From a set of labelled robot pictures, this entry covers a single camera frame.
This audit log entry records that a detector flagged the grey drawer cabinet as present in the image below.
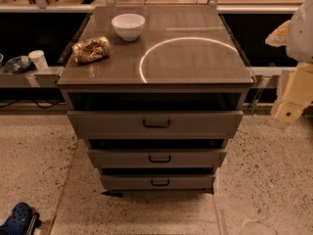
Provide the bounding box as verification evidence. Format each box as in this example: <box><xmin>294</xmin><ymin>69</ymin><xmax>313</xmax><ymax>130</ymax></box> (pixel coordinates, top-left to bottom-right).
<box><xmin>57</xmin><ymin>5</ymin><xmax>255</xmax><ymax>198</ymax></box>

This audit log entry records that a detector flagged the grey bottom drawer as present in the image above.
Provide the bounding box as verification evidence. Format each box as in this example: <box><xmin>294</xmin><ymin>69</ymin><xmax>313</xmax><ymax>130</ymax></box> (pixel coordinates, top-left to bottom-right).
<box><xmin>101</xmin><ymin>175</ymin><xmax>215</xmax><ymax>191</ymax></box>

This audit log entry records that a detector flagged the blue croc shoe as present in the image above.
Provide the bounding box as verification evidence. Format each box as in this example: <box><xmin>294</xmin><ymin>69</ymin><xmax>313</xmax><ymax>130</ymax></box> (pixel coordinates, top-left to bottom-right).
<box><xmin>0</xmin><ymin>203</ymin><xmax>32</xmax><ymax>235</ymax></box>

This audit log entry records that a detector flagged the dark blue bowl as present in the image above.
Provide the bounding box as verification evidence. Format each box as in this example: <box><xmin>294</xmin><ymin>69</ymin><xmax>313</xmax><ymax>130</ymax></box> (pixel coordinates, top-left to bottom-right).
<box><xmin>5</xmin><ymin>56</ymin><xmax>32</xmax><ymax>74</ymax></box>

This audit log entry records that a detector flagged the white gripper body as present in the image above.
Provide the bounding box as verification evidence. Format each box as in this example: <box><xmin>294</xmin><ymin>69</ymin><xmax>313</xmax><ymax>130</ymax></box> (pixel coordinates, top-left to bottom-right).
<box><xmin>286</xmin><ymin>0</ymin><xmax>313</xmax><ymax>63</ymax></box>

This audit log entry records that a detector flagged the grey middle drawer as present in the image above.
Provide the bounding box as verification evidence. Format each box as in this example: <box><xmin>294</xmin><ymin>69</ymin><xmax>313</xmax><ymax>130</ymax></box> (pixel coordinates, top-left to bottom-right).
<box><xmin>87</xmin><ymin>149</ymin><xmax>227</xmax><ymax>168</ymax></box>

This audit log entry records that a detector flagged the grey drawer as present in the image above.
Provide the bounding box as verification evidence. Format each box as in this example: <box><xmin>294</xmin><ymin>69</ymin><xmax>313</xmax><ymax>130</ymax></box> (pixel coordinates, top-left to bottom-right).
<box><xmin>87</xmin><ymin>149</ymin><xmax>227</xmax><ymax>168</ymax></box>
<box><xmin>101</xmin><ymin>175</ymin><xmax>215</xmax><ymax>191</ymax></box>
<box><xmin>68</xmin><ymin>111</ymin><xmax>243</xmax><ymax>139</ymax></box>

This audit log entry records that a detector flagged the crumpled snack bag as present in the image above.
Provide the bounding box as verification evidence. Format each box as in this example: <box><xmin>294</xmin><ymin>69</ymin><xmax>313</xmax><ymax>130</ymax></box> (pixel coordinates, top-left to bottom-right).
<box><xmin>72</xmin><ymin>36</ymin><xmax>110</xmax><ymax>64</ymax></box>

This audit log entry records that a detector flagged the black floor cable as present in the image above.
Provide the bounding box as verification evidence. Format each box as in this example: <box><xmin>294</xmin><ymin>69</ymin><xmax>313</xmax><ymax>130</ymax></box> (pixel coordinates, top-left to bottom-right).
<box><xmin>0</xmin><ymin>99</ymin><xmax>65</xmax><ymax>110</ymax></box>

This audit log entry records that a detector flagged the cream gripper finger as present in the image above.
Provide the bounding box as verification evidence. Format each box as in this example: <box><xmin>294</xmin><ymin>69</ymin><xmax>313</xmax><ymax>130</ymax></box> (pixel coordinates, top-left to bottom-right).
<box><xmin>271</xmin><ymin>63</ymin><xmax>313</xmax><ymax>127</ymax></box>
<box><xmin>265</xmin><ymin>21</ymin><xmax>291</xmax><ymax>47</ymax></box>

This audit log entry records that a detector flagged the white paper cup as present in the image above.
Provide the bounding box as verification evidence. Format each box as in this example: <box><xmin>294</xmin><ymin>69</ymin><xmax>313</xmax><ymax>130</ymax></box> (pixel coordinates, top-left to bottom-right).
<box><xmin>28</xmin><ymin>50</ymin><xmax>48</xmax><ymax>71</ymax></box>

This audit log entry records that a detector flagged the white ceramic bowl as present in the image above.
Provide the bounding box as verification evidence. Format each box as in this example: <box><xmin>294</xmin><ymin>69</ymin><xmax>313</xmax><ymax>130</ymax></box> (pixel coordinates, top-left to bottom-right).
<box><xmin>112</xmin><ymin>14</ymin><xmax>146</xmax><ymax>41</ymax></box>

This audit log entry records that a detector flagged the grey top drawer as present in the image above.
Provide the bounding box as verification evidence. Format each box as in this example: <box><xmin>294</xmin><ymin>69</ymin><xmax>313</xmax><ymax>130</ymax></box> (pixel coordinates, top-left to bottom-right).
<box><xmin>68</xmin><ymin>111</ymin><xmax>243</xmax><ymax>139</ymax></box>

